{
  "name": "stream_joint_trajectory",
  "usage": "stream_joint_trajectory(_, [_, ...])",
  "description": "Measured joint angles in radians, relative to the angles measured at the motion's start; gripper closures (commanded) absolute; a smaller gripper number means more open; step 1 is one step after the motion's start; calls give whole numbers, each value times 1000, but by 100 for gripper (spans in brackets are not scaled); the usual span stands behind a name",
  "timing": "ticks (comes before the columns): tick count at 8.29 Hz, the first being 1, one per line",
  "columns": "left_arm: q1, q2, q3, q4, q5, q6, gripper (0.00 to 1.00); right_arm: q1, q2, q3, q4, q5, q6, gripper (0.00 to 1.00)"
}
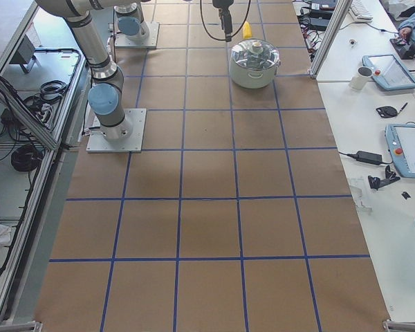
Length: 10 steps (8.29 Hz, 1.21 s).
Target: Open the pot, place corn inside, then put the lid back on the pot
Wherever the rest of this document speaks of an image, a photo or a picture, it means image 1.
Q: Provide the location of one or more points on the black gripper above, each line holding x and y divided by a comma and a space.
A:
222, 3

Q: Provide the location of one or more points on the yellow corn cob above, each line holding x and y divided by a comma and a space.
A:
246, 30

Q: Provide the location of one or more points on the glass pot lid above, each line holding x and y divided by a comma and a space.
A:
255, 54

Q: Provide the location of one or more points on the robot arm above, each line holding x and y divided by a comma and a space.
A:
105, 97
134, 11

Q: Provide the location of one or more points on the pale green cooking pot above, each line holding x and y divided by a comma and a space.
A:
251, 79

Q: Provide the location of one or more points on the white keyboard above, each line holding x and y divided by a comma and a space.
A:
359, 13

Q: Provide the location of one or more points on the white paper cup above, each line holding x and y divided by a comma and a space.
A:
362, 76

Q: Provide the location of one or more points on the upper teach pendant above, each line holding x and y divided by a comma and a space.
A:
393, 75

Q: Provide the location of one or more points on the teach pendant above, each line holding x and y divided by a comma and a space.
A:
393, 75
400, 140

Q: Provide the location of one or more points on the black power adapter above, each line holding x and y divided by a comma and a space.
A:
368, 157

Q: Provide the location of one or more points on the lower teach pendant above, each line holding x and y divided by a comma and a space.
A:
400, 140

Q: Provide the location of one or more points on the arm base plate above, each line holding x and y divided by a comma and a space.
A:
126, 137
148, 36

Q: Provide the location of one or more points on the aluminium frame post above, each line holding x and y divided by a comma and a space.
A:
334, 25

